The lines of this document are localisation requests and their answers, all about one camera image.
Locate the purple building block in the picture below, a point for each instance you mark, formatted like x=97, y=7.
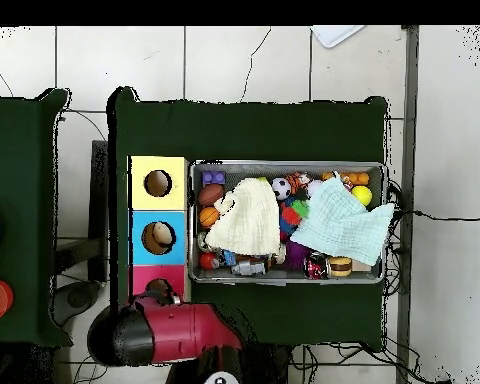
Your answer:
x=213, y=178

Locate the dark green table cloth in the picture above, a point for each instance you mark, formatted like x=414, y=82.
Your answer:
x=20, y=160
x=264, y=128

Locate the wooden box with three holes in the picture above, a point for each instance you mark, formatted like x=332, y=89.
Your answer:
x=144, y=240

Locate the mint green waffle cloth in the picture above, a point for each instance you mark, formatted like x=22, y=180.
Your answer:
x=340, y=228

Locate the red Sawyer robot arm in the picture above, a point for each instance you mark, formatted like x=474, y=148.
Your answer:
x=192, y=332

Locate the cream waffle cloth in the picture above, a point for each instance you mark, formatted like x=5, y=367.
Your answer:
x=248, y=224

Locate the brown toy football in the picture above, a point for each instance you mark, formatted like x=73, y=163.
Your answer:
x=210, y=195

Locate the black and white soccer ball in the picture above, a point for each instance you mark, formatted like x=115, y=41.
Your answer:
x=280, y=188

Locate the small orange basketball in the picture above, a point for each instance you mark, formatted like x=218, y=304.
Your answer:
x=208, y=217

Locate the white tray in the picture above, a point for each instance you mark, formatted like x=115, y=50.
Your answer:
x=336, y=36

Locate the yellow ball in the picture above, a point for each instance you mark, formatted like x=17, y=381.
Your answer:
x=361, y=196

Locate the toy hamburger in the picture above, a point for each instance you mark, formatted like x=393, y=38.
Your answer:
x=339, y=267

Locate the crushed red can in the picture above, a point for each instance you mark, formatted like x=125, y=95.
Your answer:
x=315, y=267

